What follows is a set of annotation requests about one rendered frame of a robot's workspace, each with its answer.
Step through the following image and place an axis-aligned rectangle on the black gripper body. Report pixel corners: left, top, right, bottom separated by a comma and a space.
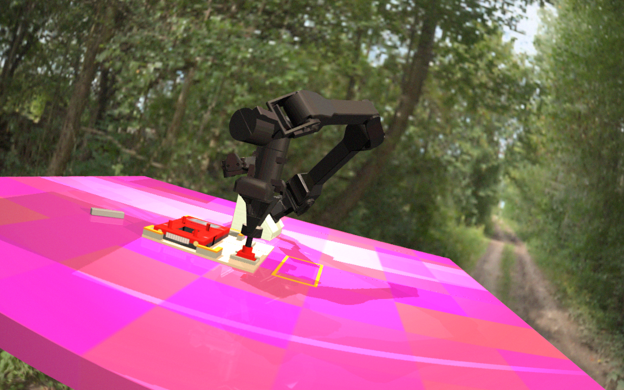
233, 146, 287, 200

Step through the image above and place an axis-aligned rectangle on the black wheel with beige rim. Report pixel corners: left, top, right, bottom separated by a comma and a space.
241, 223, 263, 239

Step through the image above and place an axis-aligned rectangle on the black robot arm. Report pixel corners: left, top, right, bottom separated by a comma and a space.
222, 90, 385, 224

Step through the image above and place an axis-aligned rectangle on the beige rectangular bar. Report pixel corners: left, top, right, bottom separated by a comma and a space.
90, 207, 125, 219

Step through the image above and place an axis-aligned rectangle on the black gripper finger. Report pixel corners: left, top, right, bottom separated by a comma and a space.
258, 196, 280, 226
238, 193, 273, 233

